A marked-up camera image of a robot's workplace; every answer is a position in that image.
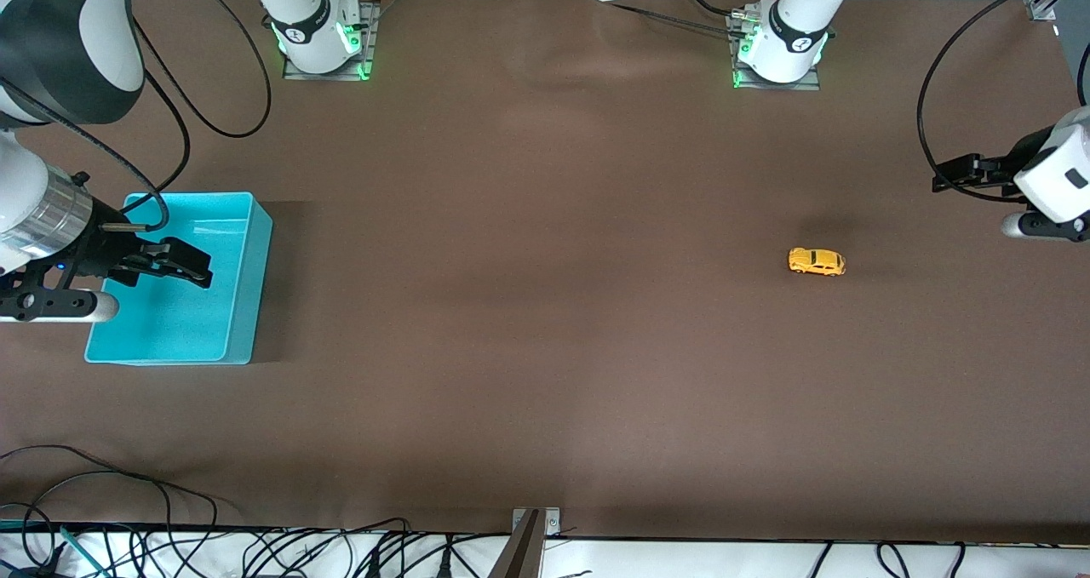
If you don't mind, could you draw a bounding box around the yellow toy beetle car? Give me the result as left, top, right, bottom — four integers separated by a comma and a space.
788, 247, 847, 278

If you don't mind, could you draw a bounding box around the teal plastic bin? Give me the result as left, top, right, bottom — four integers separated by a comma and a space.
83, 191, 274, 366

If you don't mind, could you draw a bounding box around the white edge board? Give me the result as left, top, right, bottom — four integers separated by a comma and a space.
0, 529, 1090, 578

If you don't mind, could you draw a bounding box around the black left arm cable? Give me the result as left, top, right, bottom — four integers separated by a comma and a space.
917, 0, 1090, 204

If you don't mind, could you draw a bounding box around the black looping arm cable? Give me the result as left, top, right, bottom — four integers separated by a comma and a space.
123, 0, 273, 139

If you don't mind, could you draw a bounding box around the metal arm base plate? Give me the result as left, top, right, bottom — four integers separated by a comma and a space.
283, 0, 382, 81
728, 12, 823, 92

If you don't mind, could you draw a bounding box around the long black loop cable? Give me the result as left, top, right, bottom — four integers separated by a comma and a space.
0, 445, 220, 578

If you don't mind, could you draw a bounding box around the thin black table cable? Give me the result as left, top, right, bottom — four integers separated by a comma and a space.
588, 0, 746, 34

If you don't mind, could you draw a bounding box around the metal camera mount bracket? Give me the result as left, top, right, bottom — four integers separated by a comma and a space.
490, 507, 563, 578

